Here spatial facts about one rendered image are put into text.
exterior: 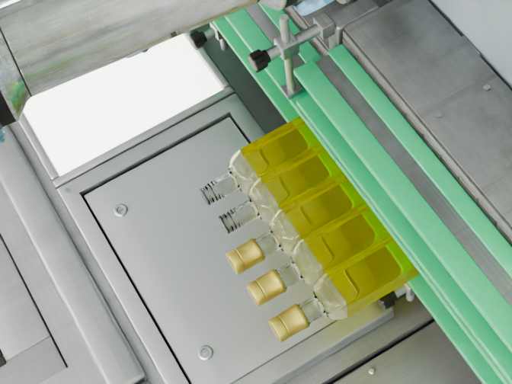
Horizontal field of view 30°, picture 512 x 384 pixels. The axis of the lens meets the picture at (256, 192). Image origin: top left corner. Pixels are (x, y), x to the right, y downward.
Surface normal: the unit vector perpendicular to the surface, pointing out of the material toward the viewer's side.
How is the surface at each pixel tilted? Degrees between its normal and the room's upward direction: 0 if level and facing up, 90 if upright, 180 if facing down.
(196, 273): 91
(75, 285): 90
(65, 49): 87
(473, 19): 0
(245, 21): 90
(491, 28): 0
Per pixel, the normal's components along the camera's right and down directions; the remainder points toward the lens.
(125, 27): 0.34, 0.42
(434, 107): -0.10, -0.49
